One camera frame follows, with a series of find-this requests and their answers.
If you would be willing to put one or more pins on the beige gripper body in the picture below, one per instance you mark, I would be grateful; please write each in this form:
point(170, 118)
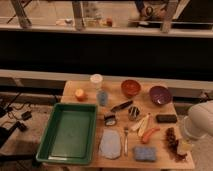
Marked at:
point(183, 147)

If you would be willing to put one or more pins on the dark red grape bunch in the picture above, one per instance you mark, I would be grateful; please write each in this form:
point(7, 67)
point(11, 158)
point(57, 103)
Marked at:
point(172, 144)

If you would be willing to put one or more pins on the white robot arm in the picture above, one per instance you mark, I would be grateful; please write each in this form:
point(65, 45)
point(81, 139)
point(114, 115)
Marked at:
point(195, 126)

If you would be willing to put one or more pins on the white paper cup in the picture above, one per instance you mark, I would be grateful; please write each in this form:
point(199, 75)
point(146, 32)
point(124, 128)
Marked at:
point(96, 80)

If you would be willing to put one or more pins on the black rectangular block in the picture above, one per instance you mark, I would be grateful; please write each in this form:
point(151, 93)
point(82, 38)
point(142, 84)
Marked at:
point(166, 118)

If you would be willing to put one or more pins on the orange carrot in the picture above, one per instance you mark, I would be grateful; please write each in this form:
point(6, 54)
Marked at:
point(146, 136)

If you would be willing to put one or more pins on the blue sponge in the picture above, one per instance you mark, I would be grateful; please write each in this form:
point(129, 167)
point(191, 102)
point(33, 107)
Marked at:
point(145, 154)

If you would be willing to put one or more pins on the purple bowl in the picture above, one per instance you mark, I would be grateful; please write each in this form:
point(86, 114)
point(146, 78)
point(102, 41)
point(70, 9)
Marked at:
point(160, 95)

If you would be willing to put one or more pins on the silver fork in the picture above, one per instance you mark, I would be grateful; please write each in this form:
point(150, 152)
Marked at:
point(126, 141)

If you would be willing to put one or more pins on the grey blue cloth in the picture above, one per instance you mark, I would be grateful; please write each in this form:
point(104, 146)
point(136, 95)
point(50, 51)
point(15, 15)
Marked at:
point(110, 144)

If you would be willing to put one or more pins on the black white small gadget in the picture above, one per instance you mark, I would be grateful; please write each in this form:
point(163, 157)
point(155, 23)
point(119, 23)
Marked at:
point(110, 120)

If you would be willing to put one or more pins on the orange bowl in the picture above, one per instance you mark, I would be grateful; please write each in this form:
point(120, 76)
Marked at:
point(130, 88)

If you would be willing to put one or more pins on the green plastic tray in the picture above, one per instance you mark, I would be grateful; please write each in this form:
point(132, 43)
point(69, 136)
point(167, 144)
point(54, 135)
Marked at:
point(69, 135)

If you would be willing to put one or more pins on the orange fruit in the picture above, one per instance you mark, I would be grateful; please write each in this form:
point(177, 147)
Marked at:
point(80, 95)

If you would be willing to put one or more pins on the black handled knife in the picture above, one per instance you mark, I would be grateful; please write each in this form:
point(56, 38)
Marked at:
point(121, 106)

